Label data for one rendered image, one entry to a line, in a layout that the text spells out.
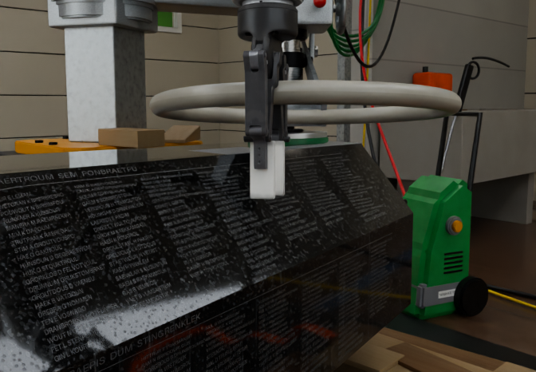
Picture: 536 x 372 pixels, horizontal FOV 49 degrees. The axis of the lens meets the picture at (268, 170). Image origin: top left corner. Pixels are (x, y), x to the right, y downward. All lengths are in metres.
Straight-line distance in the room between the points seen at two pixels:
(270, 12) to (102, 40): 1.31
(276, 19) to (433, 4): 4.00
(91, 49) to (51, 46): 5.74
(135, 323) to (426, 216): 1.83
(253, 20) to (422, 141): 3.24
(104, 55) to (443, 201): 1.46
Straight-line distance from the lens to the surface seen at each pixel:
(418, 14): 4.52
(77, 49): 2.04
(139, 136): 1.73
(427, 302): 2.58
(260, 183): 0.71
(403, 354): 1.74
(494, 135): 4.12
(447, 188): 2.58
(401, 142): 3.99
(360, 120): 1.15
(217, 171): 1.17
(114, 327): 0.87
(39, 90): 7.65
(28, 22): 7.67
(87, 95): 2.02
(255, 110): 0.68
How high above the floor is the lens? 0.91
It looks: 7 degrees down
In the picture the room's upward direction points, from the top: straight up
